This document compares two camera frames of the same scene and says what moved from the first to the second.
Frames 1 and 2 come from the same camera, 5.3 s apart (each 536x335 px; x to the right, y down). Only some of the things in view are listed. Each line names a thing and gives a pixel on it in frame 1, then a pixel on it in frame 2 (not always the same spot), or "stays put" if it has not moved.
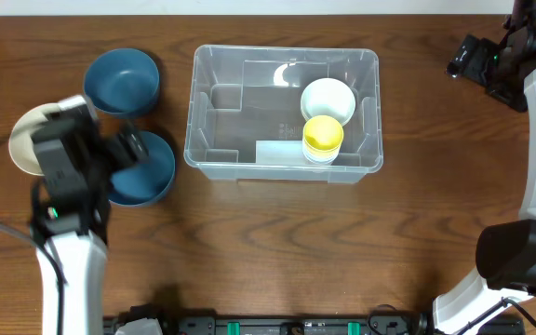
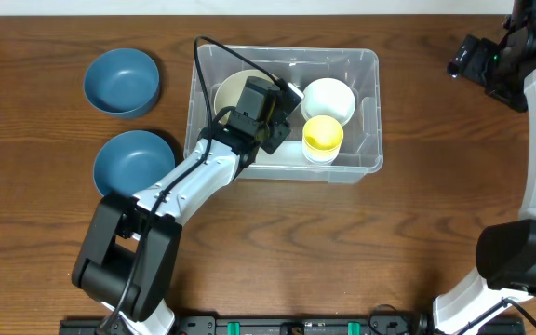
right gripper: [475, 58] stays put
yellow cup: [321, 151] stays put
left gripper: [122, 146] → [278, 135]
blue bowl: [122, 83] stays put
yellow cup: [322, 139] stays put
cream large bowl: [21, 147] → [232, 88]
